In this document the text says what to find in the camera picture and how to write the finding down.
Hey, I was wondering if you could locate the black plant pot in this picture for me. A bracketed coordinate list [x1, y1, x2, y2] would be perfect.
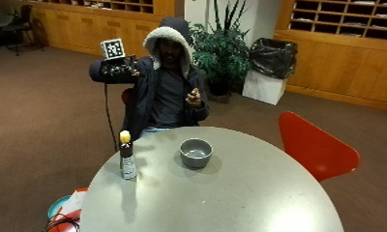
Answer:
[208, 78, 236, 97]

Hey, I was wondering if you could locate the white waste bin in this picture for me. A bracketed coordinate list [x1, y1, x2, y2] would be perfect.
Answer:
[242, 69, 290, 106]

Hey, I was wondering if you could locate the black glove cable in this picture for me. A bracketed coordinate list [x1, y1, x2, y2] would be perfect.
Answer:
[103, 82, 119, 153]

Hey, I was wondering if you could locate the teal round object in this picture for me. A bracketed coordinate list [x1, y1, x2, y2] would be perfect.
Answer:
[47, 194, 74, 220]

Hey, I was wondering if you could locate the white paper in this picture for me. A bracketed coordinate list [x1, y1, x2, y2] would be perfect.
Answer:
[60, 188, 91, 217]

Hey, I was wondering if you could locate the black cable bundle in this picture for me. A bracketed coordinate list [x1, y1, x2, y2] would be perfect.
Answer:
[43, 214, 82, 232]

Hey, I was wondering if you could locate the green potted plant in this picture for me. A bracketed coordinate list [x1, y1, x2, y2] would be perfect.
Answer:
[187, 0, 252, 85]

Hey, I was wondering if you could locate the dark bottle with yellow cap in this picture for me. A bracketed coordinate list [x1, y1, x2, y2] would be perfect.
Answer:
[118, 130, 138, 181]

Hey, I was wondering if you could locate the grey bowl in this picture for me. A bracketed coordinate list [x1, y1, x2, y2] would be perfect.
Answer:
[178, 137, 214, 169]

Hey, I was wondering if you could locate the white marker cube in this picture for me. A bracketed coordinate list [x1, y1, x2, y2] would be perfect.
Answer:
[99, 38, 127, 61]

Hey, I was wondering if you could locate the black bin bag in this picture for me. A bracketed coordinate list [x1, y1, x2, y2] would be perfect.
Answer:
[248, 37, 299, 80]

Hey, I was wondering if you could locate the the person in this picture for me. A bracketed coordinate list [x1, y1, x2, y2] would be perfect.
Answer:
[88, 16, 211, 141]

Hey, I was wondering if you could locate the wooden pigeonhole cabinet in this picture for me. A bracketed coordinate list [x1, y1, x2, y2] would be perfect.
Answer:
[274, 0, 387, 113]
[13, 0, 176, 60]

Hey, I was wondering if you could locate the black chair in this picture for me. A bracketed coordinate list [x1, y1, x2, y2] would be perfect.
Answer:
[0, 4, 47, 57]

